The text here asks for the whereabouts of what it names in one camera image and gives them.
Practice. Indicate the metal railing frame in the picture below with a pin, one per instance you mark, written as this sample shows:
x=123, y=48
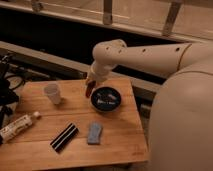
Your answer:
x=180, y=20

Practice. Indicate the red pepper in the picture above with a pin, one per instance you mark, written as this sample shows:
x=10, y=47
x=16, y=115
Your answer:
x=89, y=88

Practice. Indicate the white plastic cup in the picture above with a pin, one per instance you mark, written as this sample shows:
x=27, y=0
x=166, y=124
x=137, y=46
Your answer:
x=52, y=91

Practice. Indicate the dark ceramic bowl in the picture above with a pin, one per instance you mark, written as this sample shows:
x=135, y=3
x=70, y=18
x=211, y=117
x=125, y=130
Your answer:
x=106, y=99

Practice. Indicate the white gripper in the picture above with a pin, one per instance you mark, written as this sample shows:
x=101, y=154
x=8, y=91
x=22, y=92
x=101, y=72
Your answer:
x=96, y=74

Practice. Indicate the blue sponge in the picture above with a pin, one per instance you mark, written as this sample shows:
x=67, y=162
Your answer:
x=95, y=130

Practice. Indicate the black white striped block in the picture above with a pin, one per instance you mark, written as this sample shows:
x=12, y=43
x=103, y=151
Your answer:
x=64, y=137

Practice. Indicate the white tube with cap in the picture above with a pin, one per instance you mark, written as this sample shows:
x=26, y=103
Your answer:
x=16, y=127

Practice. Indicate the black equipment with cables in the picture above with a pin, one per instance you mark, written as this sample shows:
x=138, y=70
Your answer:
x=10, y=86

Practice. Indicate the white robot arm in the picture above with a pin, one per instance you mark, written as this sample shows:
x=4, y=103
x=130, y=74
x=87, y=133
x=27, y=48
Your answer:
x=180, y=134

